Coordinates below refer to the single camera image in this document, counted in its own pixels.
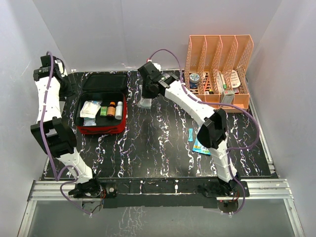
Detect red black medicine case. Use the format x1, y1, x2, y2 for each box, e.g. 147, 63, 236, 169
74, 73, 128, 135

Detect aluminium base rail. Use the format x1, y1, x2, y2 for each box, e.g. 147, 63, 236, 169
27, 179, 294, 202

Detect grey stapler box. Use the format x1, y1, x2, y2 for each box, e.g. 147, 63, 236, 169
220, 90, 235, 104

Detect small teal sachet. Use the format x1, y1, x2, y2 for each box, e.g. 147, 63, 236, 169
188, 128, 193, 142

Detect pink white card pack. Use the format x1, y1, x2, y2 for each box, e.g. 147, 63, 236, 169
230, 70, 241, 88

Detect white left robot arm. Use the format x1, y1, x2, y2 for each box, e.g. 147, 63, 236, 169
30, 52, 102, 198

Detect clear bag blue mask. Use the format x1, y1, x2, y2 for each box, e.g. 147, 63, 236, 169
83, 118, 96, 126

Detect peach plastic desk organizer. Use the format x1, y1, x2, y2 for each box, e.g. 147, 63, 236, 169
184, 35, 254, 110

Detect blue cotton swab packet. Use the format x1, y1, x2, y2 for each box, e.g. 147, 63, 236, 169
192, 138, 211, 156

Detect white gauze pad packet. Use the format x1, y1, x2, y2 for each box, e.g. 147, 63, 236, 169
79, 101, 102, 119

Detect round blue patterned tin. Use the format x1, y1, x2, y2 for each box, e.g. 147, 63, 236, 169
189, 73, 201, 89

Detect white plastic bottle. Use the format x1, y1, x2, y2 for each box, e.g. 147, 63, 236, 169
115, 101, 123, 120

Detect brown bottle orange cap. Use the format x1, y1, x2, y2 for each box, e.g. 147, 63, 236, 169
107, 102, 116, 117

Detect small green medicine box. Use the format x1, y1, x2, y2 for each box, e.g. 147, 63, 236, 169
100, 106, 108, 117

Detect clear bag white gauze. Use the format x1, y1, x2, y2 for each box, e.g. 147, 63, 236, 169
137, 97, 152, 109

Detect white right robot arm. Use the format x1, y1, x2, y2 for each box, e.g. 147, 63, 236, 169
138, 62, 240, 196

